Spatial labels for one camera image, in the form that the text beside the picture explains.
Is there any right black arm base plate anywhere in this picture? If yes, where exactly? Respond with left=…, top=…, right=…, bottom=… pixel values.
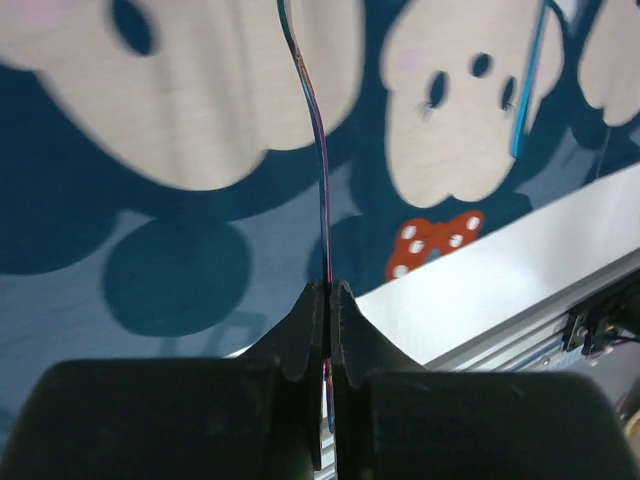
left=562, top=279, right=639, bottom=358

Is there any aluminium mounting rail frame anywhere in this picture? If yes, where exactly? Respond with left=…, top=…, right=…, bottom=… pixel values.
left=314, top=249, right=640, bottom=480

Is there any blue cartoon placemat cloth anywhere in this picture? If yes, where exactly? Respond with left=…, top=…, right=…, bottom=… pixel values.
left=1, top=1, right=639, bottom=437

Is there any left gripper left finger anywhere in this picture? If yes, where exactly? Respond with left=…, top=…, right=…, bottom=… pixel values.
left=1, top=281, right=326, bottom=479

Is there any iridescent blue metal spoon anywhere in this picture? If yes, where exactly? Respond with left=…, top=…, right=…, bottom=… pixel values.
left=510, top=1, right=558, bottom=159

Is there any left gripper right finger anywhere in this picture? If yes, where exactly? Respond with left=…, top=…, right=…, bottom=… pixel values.
left=328, top=281, right=639, bottom=479

